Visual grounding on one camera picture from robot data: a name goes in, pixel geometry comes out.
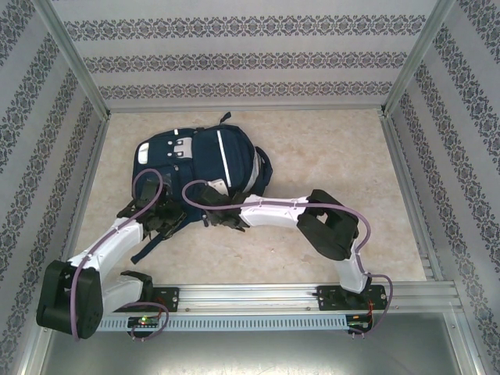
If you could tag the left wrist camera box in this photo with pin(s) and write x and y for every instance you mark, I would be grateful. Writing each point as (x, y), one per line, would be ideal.
(150, 191)

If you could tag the aluminium frame post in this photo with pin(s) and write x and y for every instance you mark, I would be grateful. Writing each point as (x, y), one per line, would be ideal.
(418, 54)
(70, 54)

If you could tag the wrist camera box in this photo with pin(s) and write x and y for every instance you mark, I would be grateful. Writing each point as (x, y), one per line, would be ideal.
(213, 194)
(150, 191)

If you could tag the small controller circuit board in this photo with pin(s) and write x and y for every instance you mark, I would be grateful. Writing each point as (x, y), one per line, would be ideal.
(144, 321)
(359, 321)

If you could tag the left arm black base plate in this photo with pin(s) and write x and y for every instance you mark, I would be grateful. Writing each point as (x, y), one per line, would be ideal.
(168, 298)

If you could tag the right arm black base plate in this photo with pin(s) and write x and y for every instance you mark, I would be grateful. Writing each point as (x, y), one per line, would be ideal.
(328, 298)

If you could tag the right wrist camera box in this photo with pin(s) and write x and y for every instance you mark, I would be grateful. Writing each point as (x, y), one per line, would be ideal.
(213, 194)

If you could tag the navy blue backpack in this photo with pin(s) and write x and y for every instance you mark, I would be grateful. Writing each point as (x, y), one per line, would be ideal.
(203, 156)

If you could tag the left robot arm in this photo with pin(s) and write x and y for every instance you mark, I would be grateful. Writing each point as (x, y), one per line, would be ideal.
(109, 242)

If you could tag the aluminium mounting rail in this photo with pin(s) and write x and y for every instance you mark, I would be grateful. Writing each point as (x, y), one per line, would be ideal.
(246, 297)

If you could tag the aluminium table side rail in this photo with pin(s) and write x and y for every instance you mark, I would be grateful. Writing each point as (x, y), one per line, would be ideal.
(80, 203)
(414, 203)

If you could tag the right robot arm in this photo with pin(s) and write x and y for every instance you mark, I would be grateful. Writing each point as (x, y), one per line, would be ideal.
(273, 213)

